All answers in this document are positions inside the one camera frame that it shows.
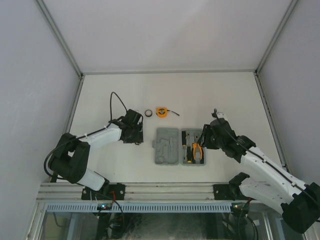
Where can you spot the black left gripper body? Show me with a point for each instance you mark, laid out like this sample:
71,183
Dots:
136,135

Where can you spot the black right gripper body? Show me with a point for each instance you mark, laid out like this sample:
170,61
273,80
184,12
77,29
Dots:
209,140

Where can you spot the orange black handled pliers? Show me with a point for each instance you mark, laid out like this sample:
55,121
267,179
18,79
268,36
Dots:
197,152

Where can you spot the flathead screwdriver black yellow handle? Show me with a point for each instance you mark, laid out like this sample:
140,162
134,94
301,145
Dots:
188,150

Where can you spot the phillips screwdriver black yellow handle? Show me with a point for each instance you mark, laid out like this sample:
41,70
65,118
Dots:
184,143

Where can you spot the grey plastic tool case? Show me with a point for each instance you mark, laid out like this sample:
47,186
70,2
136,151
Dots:
168,146

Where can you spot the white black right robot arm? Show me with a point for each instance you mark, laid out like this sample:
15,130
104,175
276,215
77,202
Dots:
296,201

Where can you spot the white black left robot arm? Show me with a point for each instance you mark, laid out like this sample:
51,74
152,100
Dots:
69,159

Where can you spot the black electrical tape roll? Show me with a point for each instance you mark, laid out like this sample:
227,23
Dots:
148,113

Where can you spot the orange tape measure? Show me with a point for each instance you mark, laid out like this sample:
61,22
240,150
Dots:
162,112

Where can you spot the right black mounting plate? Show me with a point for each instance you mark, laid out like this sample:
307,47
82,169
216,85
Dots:
226,191

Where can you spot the black mounting plate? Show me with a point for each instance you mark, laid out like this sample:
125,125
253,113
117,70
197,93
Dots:
226,191
109,191

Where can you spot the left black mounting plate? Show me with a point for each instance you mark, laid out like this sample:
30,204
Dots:
109,191

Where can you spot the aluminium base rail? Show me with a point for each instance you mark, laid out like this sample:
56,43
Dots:
135,192

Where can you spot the blue slotted cable duct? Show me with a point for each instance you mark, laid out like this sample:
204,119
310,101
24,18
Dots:
135,207

